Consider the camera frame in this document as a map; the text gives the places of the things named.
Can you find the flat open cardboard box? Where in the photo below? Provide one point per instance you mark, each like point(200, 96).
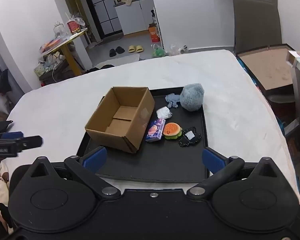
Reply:
point(267, 70)

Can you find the yellow slipper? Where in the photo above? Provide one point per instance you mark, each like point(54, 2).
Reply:
point(131, 49)
point(139, 48)

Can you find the white side table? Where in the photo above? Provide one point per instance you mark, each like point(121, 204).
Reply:
point(298, 85)

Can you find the yellow-legged table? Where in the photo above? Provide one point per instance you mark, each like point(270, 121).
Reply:
point(70, 55)

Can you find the green plastic bag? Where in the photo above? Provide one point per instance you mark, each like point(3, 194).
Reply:
point(158, 52)

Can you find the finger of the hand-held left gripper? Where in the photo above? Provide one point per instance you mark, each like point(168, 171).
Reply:
point(30, 142)
point(12, 135)

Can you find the white crumpled cloth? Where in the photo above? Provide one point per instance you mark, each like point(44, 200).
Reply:
point(163, 112)

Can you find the orange cardboard box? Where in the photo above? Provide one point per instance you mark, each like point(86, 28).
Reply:
point(153, 33)

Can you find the hamburger plush toy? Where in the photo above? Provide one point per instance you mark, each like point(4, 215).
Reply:
point(172, 130)

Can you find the clear plastic bag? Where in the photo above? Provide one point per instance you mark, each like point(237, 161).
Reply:
point(176, 49)

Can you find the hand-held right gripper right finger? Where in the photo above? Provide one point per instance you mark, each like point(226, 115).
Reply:
point(213, 161)

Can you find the white cabinet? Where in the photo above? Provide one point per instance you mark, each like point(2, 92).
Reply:
point(130, 17)

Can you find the black slipper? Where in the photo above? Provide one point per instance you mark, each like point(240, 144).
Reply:
point(113, 52)
point(120, 50)

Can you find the black bag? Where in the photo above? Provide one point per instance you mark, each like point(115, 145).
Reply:
point(2, 81)

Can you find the orange packet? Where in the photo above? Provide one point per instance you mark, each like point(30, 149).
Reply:
point(51, 45)

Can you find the purple tissue packet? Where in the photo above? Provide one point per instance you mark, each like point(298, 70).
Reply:
point(155, 131)

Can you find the grey fluffy plush toy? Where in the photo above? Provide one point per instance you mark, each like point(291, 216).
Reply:
point(192, 97)

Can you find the patterned green box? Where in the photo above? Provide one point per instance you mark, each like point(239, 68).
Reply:
point(39, 70)

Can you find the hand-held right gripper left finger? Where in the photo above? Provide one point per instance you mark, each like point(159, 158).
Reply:
point(96, 157)

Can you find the glass jar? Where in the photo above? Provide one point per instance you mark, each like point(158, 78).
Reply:
point(58, 31)

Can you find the black framed glass door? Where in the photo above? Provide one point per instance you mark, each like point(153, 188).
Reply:
point(105, 7)

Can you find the red box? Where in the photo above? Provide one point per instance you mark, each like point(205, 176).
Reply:
point(73, 27)

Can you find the brown cardboard box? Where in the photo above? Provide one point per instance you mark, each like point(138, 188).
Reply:
point(100, 127)

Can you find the blue-grey knit cloth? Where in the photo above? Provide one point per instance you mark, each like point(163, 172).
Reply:
point(172, 98)

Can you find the black plastic tray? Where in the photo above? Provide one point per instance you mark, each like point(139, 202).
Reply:
point(165, 160)

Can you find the black pouch with white label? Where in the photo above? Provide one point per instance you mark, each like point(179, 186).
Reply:
point(183, 141)

